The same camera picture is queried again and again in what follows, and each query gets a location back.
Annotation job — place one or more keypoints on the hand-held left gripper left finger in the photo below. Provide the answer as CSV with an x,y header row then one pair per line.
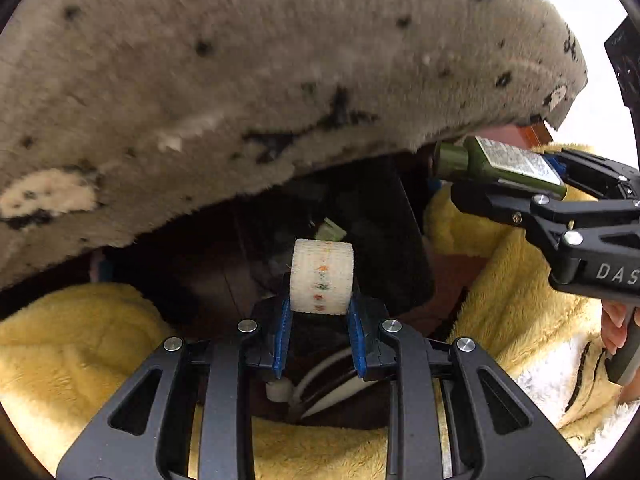
x,y
281,340

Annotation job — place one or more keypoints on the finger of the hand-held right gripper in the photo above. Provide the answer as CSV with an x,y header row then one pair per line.
x,y
492,202
556,165

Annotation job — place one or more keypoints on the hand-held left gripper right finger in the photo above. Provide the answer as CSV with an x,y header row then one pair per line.
x,y
357,345

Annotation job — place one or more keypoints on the green bottle with white label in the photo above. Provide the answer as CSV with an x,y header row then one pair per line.
x,y
480,160

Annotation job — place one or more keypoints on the white fabric tape roll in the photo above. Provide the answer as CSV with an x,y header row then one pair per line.
x,y
322,275

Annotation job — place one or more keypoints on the person's right hand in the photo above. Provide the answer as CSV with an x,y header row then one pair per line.
x,y
612,327

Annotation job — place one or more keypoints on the small pale packet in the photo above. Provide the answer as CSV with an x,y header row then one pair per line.
x,y
330,230

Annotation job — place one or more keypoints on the black panel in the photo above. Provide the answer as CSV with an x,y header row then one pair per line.
x,y
625,60

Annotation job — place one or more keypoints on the grey printed fleece blanket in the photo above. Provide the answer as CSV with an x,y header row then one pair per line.
x,y
250,60

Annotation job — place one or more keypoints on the wooden bed frame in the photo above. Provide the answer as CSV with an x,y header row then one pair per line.
x,y
537,134

